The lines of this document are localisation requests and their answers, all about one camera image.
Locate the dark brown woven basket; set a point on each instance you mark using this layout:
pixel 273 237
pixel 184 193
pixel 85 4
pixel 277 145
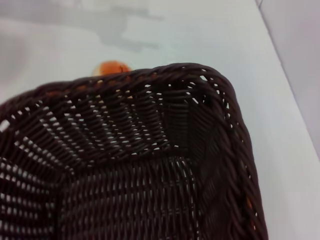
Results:
pixel 140 180

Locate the orange bread roll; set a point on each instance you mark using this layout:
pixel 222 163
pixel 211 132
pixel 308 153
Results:
pixel 112 68

